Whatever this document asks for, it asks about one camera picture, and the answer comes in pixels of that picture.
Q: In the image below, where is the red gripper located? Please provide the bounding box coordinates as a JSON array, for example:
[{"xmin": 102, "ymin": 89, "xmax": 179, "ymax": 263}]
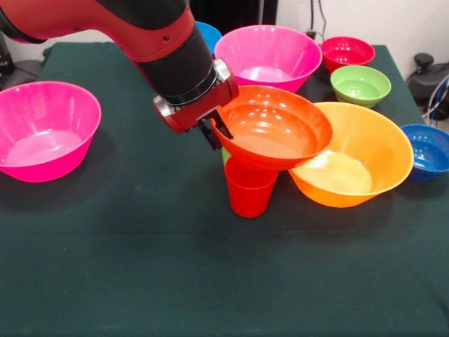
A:
[{"xmin": 152, "ymin": 58, "xmax": 241, "ymax": 151}]

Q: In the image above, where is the orange-red bowl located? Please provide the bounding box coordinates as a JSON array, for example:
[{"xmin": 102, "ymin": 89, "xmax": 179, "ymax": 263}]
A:
[{"xmin": 210, "ymin": 85, "xmax": 333, "ymax": 171}]

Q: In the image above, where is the red cup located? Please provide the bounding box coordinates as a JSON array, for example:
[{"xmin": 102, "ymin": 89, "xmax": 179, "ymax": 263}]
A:
[{"xmin": 224, "ymin": 156, "xmax": 280, "ymax": 218}]

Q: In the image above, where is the large orange bowl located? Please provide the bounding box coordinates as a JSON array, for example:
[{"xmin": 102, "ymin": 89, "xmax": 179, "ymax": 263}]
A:
[{"xmin": 287, "ymin": 102, "xmax": 415, "ymax": 209}]

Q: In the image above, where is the large pink bowl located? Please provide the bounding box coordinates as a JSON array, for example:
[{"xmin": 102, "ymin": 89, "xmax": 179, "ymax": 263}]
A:
[
  {"xmin": 213, "ymin": 25, "xmax": 323, "ymax": 94},
  {"xmin": 0, "ymin": 81, "xmax": 102, "ymax": 183}
]

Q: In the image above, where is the light blue bowl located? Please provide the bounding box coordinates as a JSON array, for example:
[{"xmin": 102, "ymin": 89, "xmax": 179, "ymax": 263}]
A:
[{"xmin": 195, "ymin": 21, "xmax": 223, "ymax": 59}]

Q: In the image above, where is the dark green tablecloth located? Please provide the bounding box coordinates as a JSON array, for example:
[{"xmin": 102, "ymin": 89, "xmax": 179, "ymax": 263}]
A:
[{"xmin": 0, "ymin": 41, "xmax": 449, "ymax": 337}]

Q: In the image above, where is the small green bowl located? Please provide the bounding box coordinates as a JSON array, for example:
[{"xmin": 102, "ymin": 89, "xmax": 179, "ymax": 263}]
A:
[{"xmin": 330, "ymin": 65, "xmax": 392, "ymax": 109}]

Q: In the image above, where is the small crimson bowl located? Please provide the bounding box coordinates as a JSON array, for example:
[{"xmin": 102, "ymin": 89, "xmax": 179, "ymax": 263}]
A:
[{"xmin": 321, "ymin": 36, "xmax": 376, "ymax": 74}]

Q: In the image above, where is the small dark blue bowl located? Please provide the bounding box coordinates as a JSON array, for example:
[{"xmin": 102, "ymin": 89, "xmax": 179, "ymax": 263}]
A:
[{"xmin": 399, "ymin": 124, "xmax": 449, "ymax": 183}]

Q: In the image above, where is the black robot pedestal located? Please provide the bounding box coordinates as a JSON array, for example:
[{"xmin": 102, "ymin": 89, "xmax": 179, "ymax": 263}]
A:
[{"xmin": 185, "ymin": 0, "xmax": 281, "ymax": 36}]

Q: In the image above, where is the black cable with plug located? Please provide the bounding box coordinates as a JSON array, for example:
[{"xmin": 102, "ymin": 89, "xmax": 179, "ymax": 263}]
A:
[{"xmin": 304, "ymin": 0, "xmax": 328, "ymax": 40}]

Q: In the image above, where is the tangle of cables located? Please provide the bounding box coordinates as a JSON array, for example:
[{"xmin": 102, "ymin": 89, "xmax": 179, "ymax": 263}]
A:
[{"xmin": 420, "ymin": 76, "xmax": 449, "ymax": 122}]

